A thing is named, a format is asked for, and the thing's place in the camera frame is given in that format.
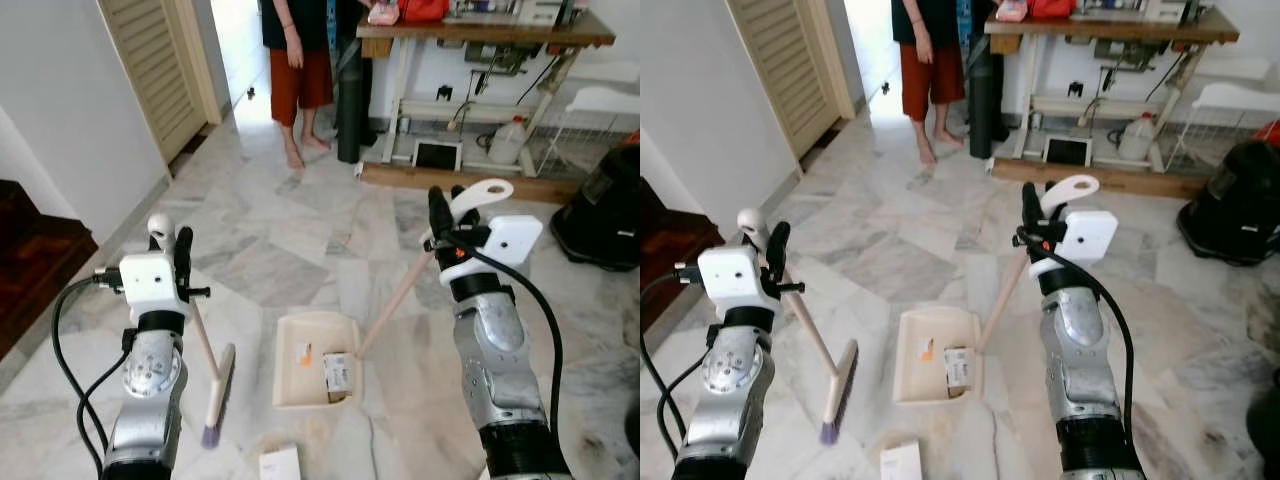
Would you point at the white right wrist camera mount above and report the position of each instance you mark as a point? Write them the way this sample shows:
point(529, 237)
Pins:
point(1090, 235)
point(512, 240)

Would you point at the long wooden plank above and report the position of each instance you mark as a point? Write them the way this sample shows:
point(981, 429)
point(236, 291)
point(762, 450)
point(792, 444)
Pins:
point(450, 180)
point(1080, 175)

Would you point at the white flat carton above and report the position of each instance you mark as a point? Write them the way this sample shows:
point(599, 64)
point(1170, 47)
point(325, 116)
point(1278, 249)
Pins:
point(900, 462)
point(280, 465)

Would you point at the small labelled brown box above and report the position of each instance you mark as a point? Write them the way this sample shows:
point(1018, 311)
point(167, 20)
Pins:
point(338, 375)
point(958, 370)

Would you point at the white framed dark panel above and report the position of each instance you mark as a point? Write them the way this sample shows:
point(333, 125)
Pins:
point(1067, 152)
point(437, 156)

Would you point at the pink pouch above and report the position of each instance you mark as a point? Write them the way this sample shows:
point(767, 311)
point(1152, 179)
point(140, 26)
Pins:
point(1012, 10)
point(383, 12)

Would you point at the tall black cylinder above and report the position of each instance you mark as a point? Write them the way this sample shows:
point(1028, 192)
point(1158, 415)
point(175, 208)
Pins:
point(350, 110)
point(982, 105)

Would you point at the red plastic bag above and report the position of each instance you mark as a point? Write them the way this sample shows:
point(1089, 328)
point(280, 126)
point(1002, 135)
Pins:
point(1272, 132)
point(632, 140)

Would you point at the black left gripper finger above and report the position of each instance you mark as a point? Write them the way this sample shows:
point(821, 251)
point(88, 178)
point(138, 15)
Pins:
point(183, 255)
point(777, 250)

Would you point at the beige louvred door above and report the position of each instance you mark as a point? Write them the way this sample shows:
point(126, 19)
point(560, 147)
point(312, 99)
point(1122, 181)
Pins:
point(150, 70)
point(780, 70)

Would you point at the red cloth bag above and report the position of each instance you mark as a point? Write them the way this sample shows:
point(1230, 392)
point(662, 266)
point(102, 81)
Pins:
point(1050, 7)
point(425, 8)

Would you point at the wooden top white-legged table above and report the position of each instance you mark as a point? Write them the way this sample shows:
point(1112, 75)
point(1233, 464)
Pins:
point(480, 30)
point(1100, 25)

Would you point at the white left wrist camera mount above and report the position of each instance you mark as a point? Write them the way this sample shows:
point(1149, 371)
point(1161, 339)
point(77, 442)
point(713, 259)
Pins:
point(730, 280)
point(150, 285)

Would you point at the white plastic jug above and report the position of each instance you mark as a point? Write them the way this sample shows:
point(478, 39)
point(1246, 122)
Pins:
point(1137, 140)
point(507, 145)

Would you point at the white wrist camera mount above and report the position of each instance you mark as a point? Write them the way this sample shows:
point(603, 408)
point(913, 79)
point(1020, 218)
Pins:
point(512, 240)
point(150, 285)
point(1090, 235)
point(730, 280)

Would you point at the wooden broom purple bristles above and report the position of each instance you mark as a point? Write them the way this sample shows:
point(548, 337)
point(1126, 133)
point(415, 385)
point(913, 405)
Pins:
point(218, 395)
point(840, 395)

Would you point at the dark wooden step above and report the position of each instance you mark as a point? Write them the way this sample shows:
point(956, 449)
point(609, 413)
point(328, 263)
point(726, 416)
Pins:
point(670, 250)
point(40, 260)

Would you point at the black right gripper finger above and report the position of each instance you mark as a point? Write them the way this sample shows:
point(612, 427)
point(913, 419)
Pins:
point(1031, 208)
point(439, 212)

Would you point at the person in red trousers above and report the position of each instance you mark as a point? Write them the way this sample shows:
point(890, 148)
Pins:
point(930, 75)
point(300, 80)

